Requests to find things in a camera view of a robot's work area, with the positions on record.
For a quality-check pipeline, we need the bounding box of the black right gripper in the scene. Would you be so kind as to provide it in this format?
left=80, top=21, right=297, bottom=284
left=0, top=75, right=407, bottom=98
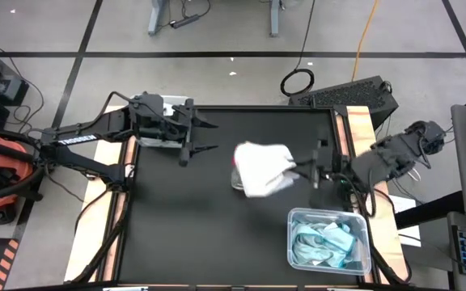
left=294, top=139, right=355, bottom=190

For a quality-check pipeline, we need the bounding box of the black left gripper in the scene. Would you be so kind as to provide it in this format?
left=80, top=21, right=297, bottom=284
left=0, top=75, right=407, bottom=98
left=129, top=93, right=219, bottom=167

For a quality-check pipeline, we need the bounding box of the white waffle microfiber towel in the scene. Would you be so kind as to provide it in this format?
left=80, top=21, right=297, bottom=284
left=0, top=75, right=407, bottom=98
left=138, top=136, right=185, bottom=149
left=232, top=141, right=301, bottom=199

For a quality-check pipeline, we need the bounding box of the clear plastic bin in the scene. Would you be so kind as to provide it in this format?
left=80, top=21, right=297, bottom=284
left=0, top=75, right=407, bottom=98
left=286, top=207, right=373, bottom=276
left=130, top=95, right=193, bottom=150

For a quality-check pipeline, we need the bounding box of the glass jar with pink lid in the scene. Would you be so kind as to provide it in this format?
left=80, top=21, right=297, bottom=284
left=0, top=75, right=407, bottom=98
left=231, top=155, right=245, bottom=191

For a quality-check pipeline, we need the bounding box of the wooden side board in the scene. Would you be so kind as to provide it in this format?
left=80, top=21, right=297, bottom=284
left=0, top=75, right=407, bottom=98
left=63, top=105, right=137, bottom=283
left=345, top=105, right=410, bottom=284

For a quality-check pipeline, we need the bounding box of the black perforated computer tower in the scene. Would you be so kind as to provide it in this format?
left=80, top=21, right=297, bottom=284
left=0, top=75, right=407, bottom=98
left=288, top=75, right=400, bottom=130

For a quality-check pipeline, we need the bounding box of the black power strip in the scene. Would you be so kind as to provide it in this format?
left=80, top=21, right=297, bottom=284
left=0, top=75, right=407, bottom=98
left=169, top=14, right=201, bottom=29

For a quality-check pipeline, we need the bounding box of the white paper sheet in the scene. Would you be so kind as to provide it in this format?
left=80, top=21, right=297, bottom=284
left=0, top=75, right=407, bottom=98
left=388, top=196, right=422, bottom=248

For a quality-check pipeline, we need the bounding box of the grey leg wooden desk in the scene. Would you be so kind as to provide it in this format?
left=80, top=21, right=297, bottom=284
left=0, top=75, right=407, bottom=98
left=146, top=0, right=285, bottom=38

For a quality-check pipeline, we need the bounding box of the orange striped floor mat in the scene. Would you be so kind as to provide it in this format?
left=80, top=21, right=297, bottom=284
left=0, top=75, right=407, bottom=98
left=0, top=238, right=20, bottom=291

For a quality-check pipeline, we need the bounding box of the black coiled cable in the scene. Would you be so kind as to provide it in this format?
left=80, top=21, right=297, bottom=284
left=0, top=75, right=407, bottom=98
left=279, top=0, right=316, bottom=97

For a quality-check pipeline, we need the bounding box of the yellow cable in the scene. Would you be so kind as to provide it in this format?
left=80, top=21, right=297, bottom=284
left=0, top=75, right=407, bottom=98
left=350, top=0, right=380, bottom=82

